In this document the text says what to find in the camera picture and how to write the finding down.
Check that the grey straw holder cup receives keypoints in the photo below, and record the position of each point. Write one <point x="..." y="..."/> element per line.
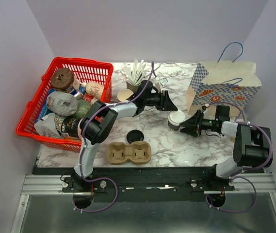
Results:
<point x="134" y="88"/>

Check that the red blue drink can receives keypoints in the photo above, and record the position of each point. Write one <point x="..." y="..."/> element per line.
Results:
<point x="78" y="90"/>

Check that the blue checkered paper bag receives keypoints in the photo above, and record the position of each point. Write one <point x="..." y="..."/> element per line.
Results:
<point x="224" y="81"/>

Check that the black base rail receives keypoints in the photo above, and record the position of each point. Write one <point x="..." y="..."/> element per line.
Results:
<point x="139" y="184"/>

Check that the bundle of white straws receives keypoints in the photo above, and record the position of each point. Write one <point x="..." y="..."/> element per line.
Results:
<point x="135" y="72"/>

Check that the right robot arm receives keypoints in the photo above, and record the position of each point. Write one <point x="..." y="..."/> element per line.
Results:
<point x="252" y="146"/>

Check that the red plastic basket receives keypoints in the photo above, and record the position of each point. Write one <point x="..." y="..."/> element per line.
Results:
<point x="84" y="70"/>

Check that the black paper coffee cup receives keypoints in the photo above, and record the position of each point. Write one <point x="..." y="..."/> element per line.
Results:
<point x="174" y="125"/>

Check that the white printed food bag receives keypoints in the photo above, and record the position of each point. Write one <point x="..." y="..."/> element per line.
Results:
<point x="50" y="125"/>

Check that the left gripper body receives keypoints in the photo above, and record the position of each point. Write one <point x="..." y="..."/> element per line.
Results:
<point x="156" y="100"/>

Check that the cardboard cup carrier tray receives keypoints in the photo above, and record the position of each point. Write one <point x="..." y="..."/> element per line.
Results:
<point x="138" y="153"/>

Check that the black plastic cup lid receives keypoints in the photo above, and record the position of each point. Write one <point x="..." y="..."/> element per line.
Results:
<point x="134" y="135"/>

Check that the brown round bread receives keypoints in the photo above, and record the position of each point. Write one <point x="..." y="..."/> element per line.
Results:
<point x="63" y="80"/>

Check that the white plastic cup lid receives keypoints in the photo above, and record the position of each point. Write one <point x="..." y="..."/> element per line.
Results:
<point x="176" y="117"/>

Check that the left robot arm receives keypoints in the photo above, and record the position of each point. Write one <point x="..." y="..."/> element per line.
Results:
<point x="97" y="124"/>

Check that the beige drink bottle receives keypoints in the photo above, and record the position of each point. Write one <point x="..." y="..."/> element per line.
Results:
<point x="93" y="89"/>

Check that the green melon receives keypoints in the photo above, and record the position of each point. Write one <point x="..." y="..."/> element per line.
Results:
<point x="83" y="108"/>

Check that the black ice cream tub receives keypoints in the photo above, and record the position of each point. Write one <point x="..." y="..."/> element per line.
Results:
<point x="70" y="128"/>

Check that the grey paper food bag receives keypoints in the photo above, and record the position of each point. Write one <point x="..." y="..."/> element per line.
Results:
<point x="62" y="103"/>

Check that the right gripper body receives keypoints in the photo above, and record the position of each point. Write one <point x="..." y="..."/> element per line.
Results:
<point x="199" y="124"/>

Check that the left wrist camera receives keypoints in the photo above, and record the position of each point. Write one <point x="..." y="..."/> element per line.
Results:
<point x="160" y="82"/>

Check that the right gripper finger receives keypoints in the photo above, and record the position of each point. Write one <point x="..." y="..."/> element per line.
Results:
<point x="189" y="123"/>
<point x="190" y="131"/>

